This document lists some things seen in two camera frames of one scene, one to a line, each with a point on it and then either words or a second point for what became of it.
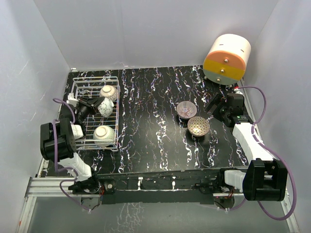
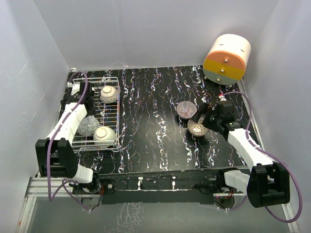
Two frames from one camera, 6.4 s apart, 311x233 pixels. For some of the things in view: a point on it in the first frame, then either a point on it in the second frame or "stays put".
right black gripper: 215,101 to 202,110
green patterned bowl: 103,136 stays put
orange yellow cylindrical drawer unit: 225,62 stays put
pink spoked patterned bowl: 109,91 stays put
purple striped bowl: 186,109 stays put
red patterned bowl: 105,108 to 88,126
